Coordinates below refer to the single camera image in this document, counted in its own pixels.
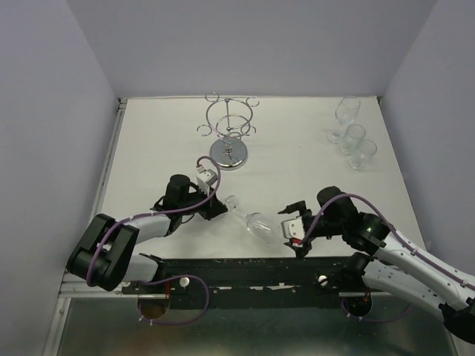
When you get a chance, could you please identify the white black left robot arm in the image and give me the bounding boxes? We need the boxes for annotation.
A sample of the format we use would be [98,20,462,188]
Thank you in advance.
[66,169,228,293]

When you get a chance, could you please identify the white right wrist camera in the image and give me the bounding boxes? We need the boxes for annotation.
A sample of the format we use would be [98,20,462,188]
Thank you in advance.
[281,218,306,245]

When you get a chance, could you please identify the clear wine glass front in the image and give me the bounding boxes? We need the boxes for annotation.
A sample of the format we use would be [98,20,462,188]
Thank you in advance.
[349,139,378,171]

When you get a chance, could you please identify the chrome wine glass rack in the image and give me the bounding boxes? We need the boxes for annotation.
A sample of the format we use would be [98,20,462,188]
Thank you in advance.
[196,92,260,171]

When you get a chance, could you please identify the ribbed clear wine glass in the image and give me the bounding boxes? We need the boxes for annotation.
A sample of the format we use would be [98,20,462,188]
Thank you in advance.
[339,124,366,155]

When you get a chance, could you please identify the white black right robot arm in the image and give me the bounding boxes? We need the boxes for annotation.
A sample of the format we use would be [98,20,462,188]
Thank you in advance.
[281,186,474,343]

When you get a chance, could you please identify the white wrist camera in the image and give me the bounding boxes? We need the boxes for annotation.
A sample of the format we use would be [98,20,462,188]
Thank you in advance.
[196,166,218,196]
[281,218,306,245]

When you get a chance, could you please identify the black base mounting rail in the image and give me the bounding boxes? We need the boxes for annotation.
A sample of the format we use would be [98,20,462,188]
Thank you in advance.
[144,252,374,311]

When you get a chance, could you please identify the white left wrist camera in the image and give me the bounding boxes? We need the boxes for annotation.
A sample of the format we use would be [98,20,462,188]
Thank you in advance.
[196,166,218,196]

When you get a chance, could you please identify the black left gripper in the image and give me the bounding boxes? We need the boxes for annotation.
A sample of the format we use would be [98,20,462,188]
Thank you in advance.
[180,184,229,220]

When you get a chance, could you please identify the aluminium frame extrusion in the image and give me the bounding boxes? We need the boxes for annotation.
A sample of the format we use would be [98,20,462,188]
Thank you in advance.
[42,98,128,355]

